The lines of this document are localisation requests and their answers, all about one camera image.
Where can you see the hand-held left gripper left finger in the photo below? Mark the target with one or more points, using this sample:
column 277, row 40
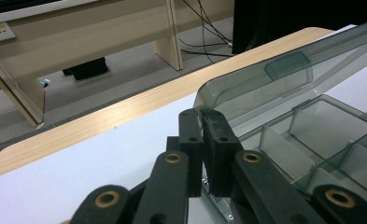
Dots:
column 191, row 133

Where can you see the black curtain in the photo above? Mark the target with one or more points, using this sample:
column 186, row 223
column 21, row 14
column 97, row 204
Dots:
column 296, row 21

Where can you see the small green object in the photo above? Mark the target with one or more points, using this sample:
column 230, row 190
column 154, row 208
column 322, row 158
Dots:
column 44, row 82

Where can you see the white table sheet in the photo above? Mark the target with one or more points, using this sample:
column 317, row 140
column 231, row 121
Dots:
column 78, row 186

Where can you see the light wooden desk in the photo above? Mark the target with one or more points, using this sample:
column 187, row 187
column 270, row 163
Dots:
column 78, row 40

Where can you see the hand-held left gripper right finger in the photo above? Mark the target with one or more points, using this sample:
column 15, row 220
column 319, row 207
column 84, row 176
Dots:
column 220, row 146

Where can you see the grey transparent compartment box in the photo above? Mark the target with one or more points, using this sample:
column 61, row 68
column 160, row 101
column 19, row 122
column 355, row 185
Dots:
column 296, row 124

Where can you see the black box under desk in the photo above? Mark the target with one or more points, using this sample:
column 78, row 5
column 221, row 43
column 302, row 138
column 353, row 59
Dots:
column 87, row 68

